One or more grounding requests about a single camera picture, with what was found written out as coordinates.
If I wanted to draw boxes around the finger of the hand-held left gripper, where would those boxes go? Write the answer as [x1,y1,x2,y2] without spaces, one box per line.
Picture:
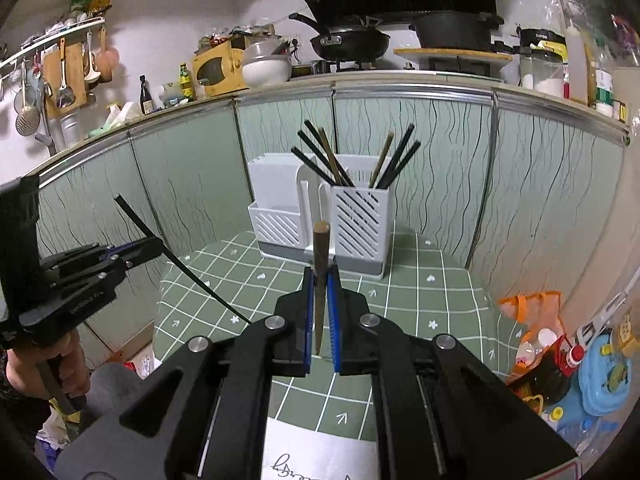
[50,239,165,293]
[42,241,151,273]

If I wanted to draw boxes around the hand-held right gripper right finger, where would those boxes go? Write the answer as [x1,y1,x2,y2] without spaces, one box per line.
[325,264,581,480]

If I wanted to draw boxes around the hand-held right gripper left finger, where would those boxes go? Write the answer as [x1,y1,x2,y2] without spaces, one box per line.
[52,266,317,480]

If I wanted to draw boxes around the black chopstick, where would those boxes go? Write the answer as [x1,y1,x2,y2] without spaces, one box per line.
[304,119,353,187]
[290,146,337,186]
[297,131,343,187]
[386,141,422,189]
[378,123,416,189]
[114,194,254,326]

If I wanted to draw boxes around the wooden chopstick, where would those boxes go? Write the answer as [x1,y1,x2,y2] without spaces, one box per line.
[318,127,356,187]
[312,221,332,356]
[369,132,396,189]

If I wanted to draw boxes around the white utensil holder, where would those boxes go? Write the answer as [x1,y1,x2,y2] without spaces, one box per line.
[247,152,392,280]

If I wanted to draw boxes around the person's left hand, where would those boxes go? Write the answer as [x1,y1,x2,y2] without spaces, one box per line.
[5,332,93,401]

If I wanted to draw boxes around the green checked tablecloth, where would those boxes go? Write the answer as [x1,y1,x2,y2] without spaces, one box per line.
[152,222,523,480]

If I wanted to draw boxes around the person's grey trousers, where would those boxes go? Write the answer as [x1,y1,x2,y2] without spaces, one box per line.
[52,361,151,466]

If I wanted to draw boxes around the metal cylinder holder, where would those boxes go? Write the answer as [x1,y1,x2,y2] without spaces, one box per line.
[59,112,83,148]

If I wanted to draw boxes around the white plastic bags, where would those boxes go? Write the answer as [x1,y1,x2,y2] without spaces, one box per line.
[90,102,136,136]

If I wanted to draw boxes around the metal skimmer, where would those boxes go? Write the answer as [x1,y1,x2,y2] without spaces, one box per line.
[15,62,41,136]

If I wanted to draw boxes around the metal slotted spatula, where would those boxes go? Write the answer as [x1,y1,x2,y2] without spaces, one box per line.
[56,37,76,108]

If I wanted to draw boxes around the white ladle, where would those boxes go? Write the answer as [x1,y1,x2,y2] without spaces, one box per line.
[82,32,101,83]

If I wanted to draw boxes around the wooden cutting board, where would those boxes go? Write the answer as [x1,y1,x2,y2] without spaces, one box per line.
[42,42,93,118]

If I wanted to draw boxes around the yellow microwave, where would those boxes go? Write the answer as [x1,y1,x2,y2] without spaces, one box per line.
[192,40,247,98]

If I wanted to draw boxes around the orange plastic bag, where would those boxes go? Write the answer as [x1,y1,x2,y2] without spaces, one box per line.
[499,291,563,356]

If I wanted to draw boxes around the dark sauce bottle red cap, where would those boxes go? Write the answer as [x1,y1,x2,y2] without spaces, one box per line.
[520,345,586,406]

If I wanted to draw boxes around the white rice cooker pot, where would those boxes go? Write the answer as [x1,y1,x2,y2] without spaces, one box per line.
[241,52,292,88]

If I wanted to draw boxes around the gas stove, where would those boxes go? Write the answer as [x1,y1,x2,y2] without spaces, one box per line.
[292,57,501,81]

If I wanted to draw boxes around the blue plastic container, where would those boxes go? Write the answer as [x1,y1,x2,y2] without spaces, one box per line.
[577,332,640,416]

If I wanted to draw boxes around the black wok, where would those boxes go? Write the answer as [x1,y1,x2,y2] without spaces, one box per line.
[289,12,391,61]

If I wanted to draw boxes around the round wooden board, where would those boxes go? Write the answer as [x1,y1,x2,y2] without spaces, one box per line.
[392,47,513,63]

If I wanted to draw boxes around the black cooking pot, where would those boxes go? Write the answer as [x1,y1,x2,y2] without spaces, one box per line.
[407,10,506,53]

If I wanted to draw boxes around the clear jar of white powder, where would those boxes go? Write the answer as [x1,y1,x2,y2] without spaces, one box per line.
[530,42,568,98]

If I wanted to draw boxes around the white squeeze bottle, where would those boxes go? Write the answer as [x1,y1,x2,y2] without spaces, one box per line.
[565,19,591,103]

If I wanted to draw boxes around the white bottle green label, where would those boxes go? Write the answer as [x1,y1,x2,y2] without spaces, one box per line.
[594,67,615,117]

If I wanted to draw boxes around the white wall rack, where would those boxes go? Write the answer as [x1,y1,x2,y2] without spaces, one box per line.
[0,15,106,81]

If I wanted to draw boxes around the cluttered wall shelf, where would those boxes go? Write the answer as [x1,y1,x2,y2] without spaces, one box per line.
[550,0,640,68]

